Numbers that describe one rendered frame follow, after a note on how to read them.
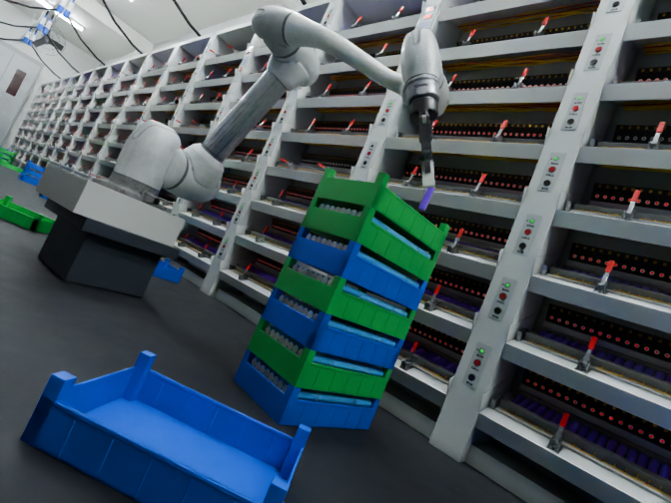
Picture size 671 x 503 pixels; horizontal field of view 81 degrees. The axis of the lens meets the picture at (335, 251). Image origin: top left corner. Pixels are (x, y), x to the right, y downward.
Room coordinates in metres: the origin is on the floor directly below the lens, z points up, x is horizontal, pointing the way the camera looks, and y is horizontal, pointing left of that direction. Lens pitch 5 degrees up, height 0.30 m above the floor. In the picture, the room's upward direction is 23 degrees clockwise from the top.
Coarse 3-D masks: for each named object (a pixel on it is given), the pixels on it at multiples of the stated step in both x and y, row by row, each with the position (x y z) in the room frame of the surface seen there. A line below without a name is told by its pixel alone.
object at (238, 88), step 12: (252, 60) 2.50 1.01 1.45; (264, 60) 2.55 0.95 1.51; (240, 84) 2.49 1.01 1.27; (252, 84) 2.55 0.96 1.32; (228, 96) 2.52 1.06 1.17; (240, 96) 2.52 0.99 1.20; (228, 108) 2.49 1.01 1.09; (240, 144) 2.62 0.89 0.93; (228, 168) 2.62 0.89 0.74; (192, 204) 2.53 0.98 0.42; (204, 204) 2.58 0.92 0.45; (192, 228) 2.58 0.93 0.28
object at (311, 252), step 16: (304, 240) 0.92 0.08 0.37; (304, 256) 0.91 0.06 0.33; (320, 256) 0.87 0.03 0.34; (336, 256) 0.83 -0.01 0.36; (352, 256) 0.81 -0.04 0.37; (336, 272) 0.81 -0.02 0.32; (352, 272) 0.82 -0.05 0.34; (368, 272) 0.85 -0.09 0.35; (384, 272) 0.89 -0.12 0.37; (368, 288) 0.87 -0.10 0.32; (384, 288) 0.90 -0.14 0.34; (400, 288) 0.94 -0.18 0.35; (416, 288) 0.98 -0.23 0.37; (400, 304) 1.01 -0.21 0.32; (416, 304) 1.00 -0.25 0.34
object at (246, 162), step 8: (240, 152) 2.53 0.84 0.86; (248, 152) 2.47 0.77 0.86; (256, 152) 2.40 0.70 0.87; (232, 160) 2.34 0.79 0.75; (240, 160) 2.29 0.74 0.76; (248, 160) 2.20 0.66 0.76; (256, 160) 2.20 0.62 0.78; (232, 168) 2.25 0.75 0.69; (240, 168) 2.19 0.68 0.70; (248, 168) 2.13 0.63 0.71
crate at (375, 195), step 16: (384, 176) 0.80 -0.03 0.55; (320, 192) 0.94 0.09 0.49; (336, 192) 0.89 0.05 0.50; (352, 192) 0.86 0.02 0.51; (368, 192) 0.82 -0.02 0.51; (384, 192) 0.82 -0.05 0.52; (352, 208) 0.89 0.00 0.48; (384, 208) 0.83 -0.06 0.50; (400, 208) 0.86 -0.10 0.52; (384, 224) 0.92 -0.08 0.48; (400, 224) 0.88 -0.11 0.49; (416, 224) 0.91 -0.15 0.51; (432, 224) 0.95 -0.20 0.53; (416, 240) 0.94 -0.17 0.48; (432, 240) 0.97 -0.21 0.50
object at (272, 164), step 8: (272, 160) 2.01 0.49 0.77; (280, 160) 2.05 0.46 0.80; (288, 160) 2.08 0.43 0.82; (272, 168) 1.97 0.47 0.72; (280, 168) 1.93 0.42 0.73; (320, 168) 1.99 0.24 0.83; (336, 168) 1.90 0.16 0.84; (352, 168) 1.59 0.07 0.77; (280, 176) 1.93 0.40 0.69; (288, 176) 1.89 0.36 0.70; (296, 176) 1.84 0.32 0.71; (304, 176) 1.80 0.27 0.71; (312, 176) 1.76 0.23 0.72; (320, 176) 1.72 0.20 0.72
